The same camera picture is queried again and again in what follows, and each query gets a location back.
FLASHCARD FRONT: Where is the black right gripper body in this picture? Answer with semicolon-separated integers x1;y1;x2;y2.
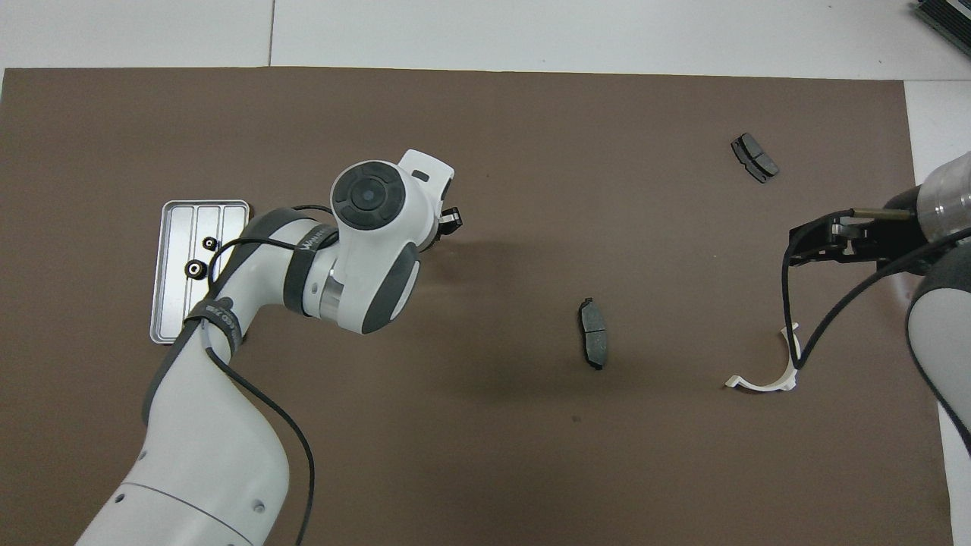
872;216;949;275

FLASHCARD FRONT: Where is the silver metal tray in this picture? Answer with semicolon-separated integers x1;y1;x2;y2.
149;199;250;346

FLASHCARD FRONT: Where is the short grey brake pad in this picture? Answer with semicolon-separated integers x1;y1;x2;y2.
731;133;780;184

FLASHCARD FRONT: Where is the long grey brake pad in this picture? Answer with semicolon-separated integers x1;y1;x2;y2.
578;297;609;372

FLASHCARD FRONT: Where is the grey ribbed device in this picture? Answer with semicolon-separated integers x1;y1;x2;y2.
913;0;971;58

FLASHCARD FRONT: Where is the brown table mat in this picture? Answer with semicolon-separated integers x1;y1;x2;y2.
0;67;955;546

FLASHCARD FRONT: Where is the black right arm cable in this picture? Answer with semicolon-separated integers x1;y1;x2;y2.
781;206;971;371

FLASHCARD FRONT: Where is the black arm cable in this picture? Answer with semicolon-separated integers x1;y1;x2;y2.
199;203;338;546
781;206;971;371

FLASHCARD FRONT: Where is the white half-ring clamp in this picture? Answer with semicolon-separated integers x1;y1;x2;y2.
725;322;802;394

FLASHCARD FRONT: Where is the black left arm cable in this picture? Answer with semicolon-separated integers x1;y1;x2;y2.
199;203;338;546

